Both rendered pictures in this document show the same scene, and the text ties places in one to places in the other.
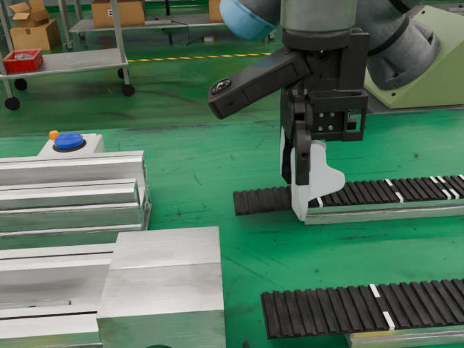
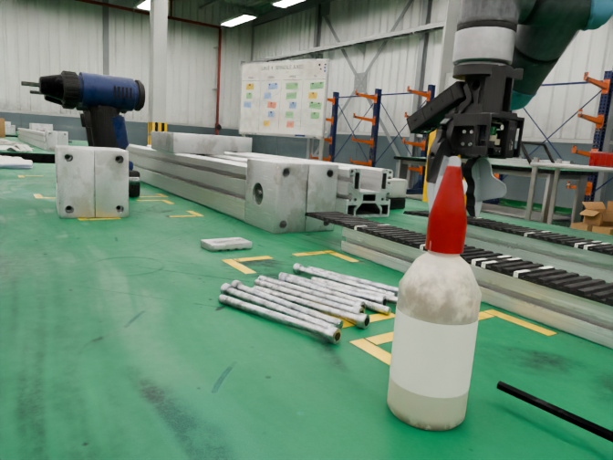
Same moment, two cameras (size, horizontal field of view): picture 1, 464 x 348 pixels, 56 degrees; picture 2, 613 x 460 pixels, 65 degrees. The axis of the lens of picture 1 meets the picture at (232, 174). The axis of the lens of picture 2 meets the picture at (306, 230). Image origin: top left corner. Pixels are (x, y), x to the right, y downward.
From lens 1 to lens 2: 60 cm
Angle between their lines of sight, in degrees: 58
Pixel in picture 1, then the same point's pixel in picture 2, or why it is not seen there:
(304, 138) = (437, 141)
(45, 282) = not seen: hidden behind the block
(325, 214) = (468, 237)
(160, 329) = (260, 172)
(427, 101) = not seen: outside the picture
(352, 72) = (492, 97)
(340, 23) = (472, 53)
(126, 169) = (373, 175)
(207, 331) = (272, 178)
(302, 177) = (431, 175)
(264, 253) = not seen: hidden behind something
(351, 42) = (493, 72)
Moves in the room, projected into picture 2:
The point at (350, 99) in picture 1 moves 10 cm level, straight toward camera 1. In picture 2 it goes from (478, 116) to (405, 109)
